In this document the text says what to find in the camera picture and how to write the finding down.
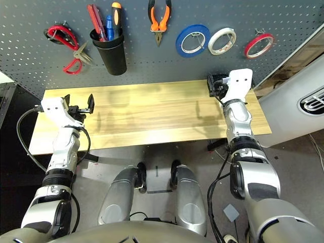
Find black left camera cable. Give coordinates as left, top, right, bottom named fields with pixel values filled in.
left=16, top=107, right=49, bottom=173

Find olive grey robot torso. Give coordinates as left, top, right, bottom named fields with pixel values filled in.
left=0, top=220, right=211, bottom=243

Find thin black cable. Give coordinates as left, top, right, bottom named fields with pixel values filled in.
left=129, top=212, right=147, bottom=221

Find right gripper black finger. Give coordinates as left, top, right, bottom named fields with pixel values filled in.
left=207, top=72, right=215, bottom=97

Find orange handled needle-nose pliers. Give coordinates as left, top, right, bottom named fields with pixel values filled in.
left=148, top=0, right=172, bottom=48

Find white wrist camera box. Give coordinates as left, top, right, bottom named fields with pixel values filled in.
left=222, top=68, right=254, bottom=103
left=40, top=97, right=86, bottom=129

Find white appliance with vent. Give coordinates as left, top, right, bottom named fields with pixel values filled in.
left=258, top=60, right=324, bottom=147

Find red handled scissors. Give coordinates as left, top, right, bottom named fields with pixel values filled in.
left=47, top=24, right=89, bottom=76

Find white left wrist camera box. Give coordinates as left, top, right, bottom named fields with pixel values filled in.
left=40, top=97, right=86, bottom=129

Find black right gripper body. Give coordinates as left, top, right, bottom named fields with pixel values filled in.
left=213, top=76, right=230, bottom=99

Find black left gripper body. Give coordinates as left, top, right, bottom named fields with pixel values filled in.
left=67, top=105, right=89, bottom=122

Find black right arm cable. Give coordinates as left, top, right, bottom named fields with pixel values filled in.
left=207, top=151, right=232, bottom=243

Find grey foot pedal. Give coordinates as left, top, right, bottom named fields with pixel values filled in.
left=222, top=204, right=240, bottom=221

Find black table frame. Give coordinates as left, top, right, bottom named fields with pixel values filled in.
left=78, top=151, right=99, bottom=163

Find grey base plate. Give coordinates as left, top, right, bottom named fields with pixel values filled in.
left=144, top=144, right=177, bottom=194

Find blue tape roll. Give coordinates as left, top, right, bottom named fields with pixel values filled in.
left=175, top=24, right=211, bottom=58

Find red tape roll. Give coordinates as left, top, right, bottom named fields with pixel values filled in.
left=244, top=32, right=275, bottom=59

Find blue handled screwdriver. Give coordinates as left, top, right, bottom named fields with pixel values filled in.
left=105, top=15, right=114, bottom=41

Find black power box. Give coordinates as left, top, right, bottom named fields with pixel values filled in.
left=144, top=217, right=175, bottom=225

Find white tape roll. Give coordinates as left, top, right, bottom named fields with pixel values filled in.
left=208, top=27, right=237, bottom=56

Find orange and black screwdriver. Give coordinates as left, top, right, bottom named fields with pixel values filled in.
left=111, top=2, right=124, bottom=38

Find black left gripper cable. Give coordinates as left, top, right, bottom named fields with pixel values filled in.
left=75, top=127, right=91, bottom=165

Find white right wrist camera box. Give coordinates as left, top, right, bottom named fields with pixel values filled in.
left=222, top=68, right=254, bottom=103

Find black plastic cup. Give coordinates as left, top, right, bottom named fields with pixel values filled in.
left=90, top=27, right=127, bottom=76

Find silver right robot leg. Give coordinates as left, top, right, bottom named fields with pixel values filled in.
left=171, top=159, right=207, bottom=236

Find black handled scissors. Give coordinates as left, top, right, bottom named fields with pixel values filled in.
left=43, top=23, right=95, bottom=67

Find black flight case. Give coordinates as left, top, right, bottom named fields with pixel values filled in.
left=0, top=83, right=17, bottom=127

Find red handled screwdriver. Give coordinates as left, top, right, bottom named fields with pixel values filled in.
left=87, top=4, right=108, bottom=43

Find grey perforated pegboard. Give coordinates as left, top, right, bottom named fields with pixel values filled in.
left=0, top=0, right=324, bottom=99

